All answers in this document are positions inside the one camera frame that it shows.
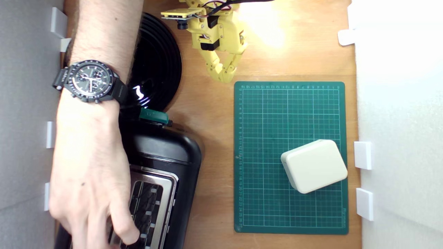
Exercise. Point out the green toaster lever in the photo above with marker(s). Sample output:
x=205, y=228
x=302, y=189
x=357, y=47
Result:
x=154, y=116

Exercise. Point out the black two-slot toaster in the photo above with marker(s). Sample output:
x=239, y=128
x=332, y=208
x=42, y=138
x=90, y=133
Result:
x=166, y=148

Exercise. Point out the person's hand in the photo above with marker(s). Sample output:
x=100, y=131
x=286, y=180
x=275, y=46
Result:
x=90, y=155

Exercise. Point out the black plate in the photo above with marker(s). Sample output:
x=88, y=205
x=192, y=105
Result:
x=159, y=62

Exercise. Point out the green cutting mat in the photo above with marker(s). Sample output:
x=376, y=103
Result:
x=277, y=117

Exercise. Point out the black wristwatch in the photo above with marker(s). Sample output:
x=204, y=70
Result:
x=90, y=81

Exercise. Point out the white block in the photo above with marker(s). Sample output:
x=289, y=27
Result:
x=315, y=166

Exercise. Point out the yellow wrist camera mount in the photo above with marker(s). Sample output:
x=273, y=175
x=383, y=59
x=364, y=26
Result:
x=180, y=14

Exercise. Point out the white wall clip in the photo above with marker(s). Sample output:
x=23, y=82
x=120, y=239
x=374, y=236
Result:
x=362, y=155
x=58, y=22
x=46, y=197
x=346, y=37
x=64, y=45
x=365, y=204
x=50, y=135

